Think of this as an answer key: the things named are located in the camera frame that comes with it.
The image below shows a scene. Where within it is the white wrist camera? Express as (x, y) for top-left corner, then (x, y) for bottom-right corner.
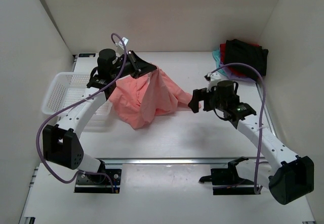
(205, 72), (222, 93)
(115, 37), (129, 55)

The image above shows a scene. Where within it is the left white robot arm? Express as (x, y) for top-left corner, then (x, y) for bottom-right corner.
(42, 49), (157, 183)

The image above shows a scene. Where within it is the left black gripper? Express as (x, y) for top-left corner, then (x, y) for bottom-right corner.
(113, 48), (158, 77)

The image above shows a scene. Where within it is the purple folded t shirt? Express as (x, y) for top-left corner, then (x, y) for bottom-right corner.
(218, 67), (255, 82)

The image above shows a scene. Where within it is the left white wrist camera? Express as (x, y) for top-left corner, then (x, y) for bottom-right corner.
(115, 37), (129, 55)

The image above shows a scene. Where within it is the teal folded t shirt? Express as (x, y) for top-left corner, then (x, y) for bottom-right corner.
(212, 49), (226, 76)

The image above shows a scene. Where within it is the pink t shirt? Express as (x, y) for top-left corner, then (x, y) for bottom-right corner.
(109, 68), (192, 129)

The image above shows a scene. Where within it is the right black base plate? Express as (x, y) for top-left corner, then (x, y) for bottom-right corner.
(198, 157), (255, 196)

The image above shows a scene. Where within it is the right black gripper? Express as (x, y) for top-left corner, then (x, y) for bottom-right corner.
(187, 85), (226, 114)

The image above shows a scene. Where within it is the black folded t shirt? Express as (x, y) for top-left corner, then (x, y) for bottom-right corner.
(224, 39), (269, 77)

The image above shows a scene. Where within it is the red folded t shirt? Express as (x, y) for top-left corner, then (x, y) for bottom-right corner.
(219, 43), (251, 79)

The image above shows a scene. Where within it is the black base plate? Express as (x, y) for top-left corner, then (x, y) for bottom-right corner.
(74, 165), (122, 194)
(198, 157), (255, 196)

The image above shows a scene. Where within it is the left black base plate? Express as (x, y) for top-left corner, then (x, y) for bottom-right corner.
(74, 165), (122, 194)

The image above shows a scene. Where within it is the white plastic basket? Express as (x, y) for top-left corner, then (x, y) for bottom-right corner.
(42, 72), (112, 131)

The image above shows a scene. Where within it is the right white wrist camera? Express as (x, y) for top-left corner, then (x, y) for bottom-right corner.
(205, 72), (222, 93)

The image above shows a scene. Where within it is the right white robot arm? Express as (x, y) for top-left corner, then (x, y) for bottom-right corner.
(188, 80), (314, 205)

